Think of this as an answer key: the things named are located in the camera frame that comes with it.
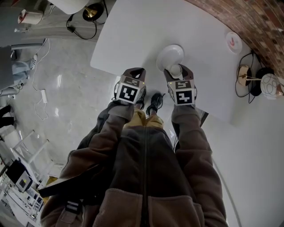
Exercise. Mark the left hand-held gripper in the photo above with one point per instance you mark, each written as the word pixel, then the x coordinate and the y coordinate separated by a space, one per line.
pixel 127 93

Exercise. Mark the person's black shoe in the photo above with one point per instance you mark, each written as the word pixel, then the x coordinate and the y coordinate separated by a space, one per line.
pixel 155 102
pixel 140 99

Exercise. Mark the long white power strip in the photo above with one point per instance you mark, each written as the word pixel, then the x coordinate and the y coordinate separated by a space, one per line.
pixel 44 96

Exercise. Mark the person's black right shoe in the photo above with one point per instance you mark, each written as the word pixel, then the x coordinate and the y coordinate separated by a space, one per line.
pixel 155 102

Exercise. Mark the white desk with drawers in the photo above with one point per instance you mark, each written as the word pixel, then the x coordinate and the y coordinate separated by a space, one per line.
pixel 137 33

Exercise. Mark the grey metal cabinet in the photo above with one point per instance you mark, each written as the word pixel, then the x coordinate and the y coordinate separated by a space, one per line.
pixel 5 66

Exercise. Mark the person's left forearm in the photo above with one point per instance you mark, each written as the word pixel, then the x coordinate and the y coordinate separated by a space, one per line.
pixel 115 130

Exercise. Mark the globe lamp with copper base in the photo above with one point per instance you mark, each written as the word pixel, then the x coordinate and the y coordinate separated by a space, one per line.
pixel 269 86

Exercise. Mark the white saucer plate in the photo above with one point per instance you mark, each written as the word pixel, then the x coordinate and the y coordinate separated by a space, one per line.
pixel 169 54

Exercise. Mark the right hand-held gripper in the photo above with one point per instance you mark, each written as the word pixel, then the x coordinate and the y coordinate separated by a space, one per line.
pixel 184 97

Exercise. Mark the white shade table lamp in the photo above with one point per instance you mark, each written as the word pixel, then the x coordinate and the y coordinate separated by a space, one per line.
pixel 71 5

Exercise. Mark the white metal rack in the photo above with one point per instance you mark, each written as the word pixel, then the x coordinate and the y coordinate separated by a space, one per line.
pixel 28 150

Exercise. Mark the person's black left shoe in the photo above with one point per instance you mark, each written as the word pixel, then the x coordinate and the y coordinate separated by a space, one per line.
pixel 140 99

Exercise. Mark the white cup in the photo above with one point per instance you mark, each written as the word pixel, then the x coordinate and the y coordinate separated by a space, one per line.
pixel 176 69

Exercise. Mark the black cloth bag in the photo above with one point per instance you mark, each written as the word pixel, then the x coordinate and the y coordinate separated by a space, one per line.
pixel 264 72

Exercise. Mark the small white pink-patterned dish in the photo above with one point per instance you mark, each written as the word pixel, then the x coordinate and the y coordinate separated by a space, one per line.
pixel 234 42

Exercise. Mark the person's grey fleece jacket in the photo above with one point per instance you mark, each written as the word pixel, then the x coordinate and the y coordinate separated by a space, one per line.
pixel 144 177

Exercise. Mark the person's right forearm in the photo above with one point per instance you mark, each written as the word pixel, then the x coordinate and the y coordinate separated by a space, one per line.
pixel 190 137

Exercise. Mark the person's yellow trousers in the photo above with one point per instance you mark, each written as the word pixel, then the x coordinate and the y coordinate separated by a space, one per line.
pixel 142 119

